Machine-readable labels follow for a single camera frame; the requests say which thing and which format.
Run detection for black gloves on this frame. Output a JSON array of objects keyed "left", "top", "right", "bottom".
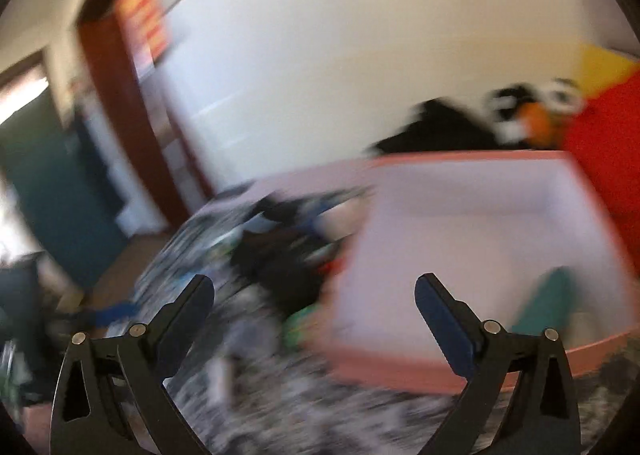
[{"left": 229, "top": 194, "right": 362, "bottom": 321}]

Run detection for pink bed sheet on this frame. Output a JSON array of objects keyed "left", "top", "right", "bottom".
[{"left": 209, "top": 158, "right": 373, "bottom": 207}]

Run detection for green tape measure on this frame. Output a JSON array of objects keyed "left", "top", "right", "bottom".
[{"left": 282, "top": 303, "right": 322, "bottom": 351}]

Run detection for yellow cushion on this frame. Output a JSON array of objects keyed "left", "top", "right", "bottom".
[{"left": 576, "top": 44, "right": 639, "bottom": 99}]

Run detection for panda plush toy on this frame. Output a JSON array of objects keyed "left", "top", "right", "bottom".
[{"left": 485, "top": 78, "right": 586, "bottom": 150}]

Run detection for red paper door notice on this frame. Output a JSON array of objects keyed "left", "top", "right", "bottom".
[{"left": 116, "top": 0, "right": 169, "bottom": 68}]

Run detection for black fabric by wall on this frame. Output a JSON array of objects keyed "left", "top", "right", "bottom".
[{"left": 369, "top": 98, "right": 501, "bottom": 156}]

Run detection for pink storage box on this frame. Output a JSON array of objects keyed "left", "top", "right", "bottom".
[{"left": 314, "top": 151, "right": 639, "bottom": 394}]

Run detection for red wooden door frame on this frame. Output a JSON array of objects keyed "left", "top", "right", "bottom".
[{"left": 76, "top": 0, "right": 215, "bottom": 230}]

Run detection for green item in box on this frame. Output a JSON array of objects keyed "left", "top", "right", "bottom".
[{"left": 510, "top": 267, "right": 578, "bottom": 336}]

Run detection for red bag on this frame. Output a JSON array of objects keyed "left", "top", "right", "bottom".
[{"left": 563, "top": 71, "right": 639, "bottom": 267}]

